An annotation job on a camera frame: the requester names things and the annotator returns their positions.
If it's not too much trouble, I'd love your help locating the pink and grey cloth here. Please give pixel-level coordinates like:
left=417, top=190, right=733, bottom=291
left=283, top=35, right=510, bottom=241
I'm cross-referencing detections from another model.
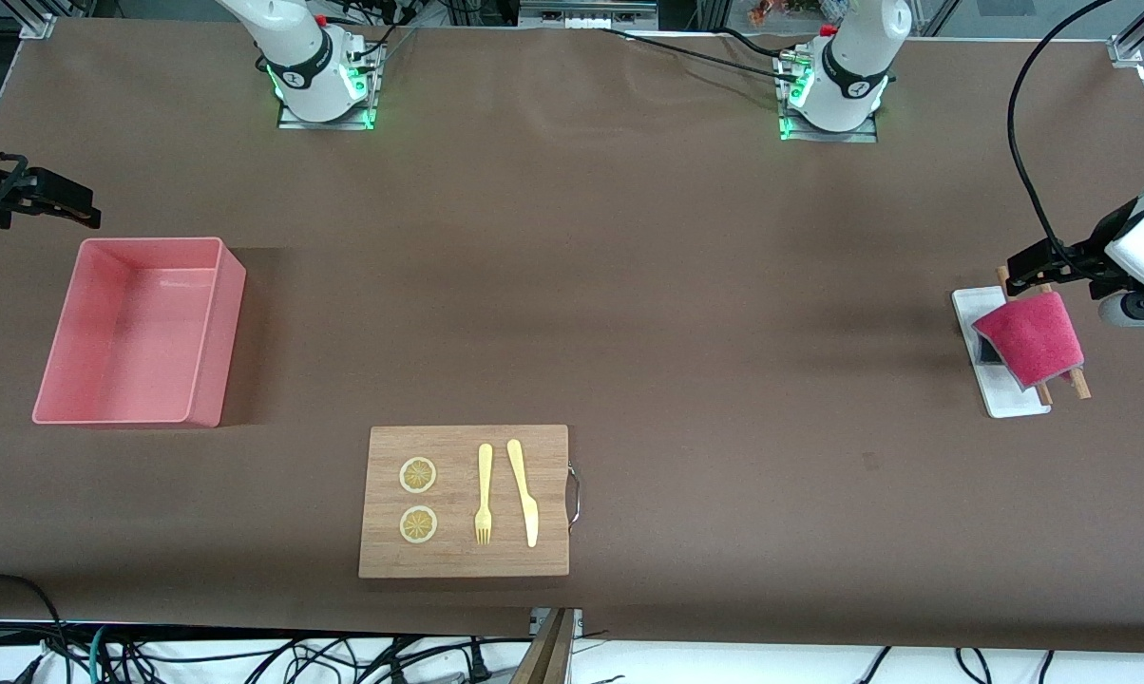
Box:
left=971, top=290, right=1086, bottom=392

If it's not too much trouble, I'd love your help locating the white rack base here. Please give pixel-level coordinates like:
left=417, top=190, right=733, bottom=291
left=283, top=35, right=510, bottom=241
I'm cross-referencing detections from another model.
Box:
left=952, top=286, right=1052, bottom=419

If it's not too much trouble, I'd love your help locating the pink plastic bin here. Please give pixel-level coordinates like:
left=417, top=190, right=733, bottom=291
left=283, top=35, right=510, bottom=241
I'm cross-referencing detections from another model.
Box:
left=31, top=237, right=247, bottom=428

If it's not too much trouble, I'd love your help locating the yellow plastic fork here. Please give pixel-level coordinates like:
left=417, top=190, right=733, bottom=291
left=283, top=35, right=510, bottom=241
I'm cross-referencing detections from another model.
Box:
left=474, top=443, right=494, bottom=546

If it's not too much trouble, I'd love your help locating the grey power strip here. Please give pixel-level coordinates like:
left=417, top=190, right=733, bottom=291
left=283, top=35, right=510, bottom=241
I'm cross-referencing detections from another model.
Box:
left=520, top=0, right=658, bottom=29

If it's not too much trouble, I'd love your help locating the wooden cutting board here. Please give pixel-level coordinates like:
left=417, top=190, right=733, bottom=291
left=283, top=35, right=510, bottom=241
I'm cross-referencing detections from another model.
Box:
left=358, top=424, right=571, bottom=580

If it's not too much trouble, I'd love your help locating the yellow plastic knife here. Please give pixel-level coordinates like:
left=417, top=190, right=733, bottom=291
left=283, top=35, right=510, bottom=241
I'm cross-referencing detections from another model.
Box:
left=506, top=438, right=540, bottom=549

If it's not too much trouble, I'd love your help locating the wooden plank piece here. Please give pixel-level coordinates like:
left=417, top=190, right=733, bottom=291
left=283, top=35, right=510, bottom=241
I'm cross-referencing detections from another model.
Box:
left=510, top=608, right=578, bottom=684

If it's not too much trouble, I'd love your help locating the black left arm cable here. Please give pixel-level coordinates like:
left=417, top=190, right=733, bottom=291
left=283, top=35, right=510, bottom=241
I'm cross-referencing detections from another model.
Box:
left=1007, top=0, right=1119, bottom=276

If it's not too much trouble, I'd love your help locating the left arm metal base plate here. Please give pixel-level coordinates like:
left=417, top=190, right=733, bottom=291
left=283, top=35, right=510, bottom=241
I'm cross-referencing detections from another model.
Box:
left=778, top=106, right=880, bottom=143

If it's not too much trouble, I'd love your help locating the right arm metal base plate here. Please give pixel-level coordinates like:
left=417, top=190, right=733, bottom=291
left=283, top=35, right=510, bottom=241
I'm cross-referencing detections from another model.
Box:
left=276, top=95, right=376, bottom=131

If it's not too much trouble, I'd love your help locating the thick black looped cable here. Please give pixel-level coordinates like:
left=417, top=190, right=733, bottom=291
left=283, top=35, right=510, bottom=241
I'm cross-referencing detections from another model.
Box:
left=0, top=573, right=71, bottom=684

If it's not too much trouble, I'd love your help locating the thick black table cable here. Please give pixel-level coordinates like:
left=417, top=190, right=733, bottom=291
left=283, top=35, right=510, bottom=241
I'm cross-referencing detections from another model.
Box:
left=599, top=27, right=806, bottom=82

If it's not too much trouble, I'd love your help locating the teal cable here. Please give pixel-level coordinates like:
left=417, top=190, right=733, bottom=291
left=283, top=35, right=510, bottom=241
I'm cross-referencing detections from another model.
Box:
left=87, top=625, right=117, bottom=684

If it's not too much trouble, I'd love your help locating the black cable tangle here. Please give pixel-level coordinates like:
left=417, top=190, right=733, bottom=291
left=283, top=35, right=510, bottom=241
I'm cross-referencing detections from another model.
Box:
left=21, top=622, right=535, bottom=684

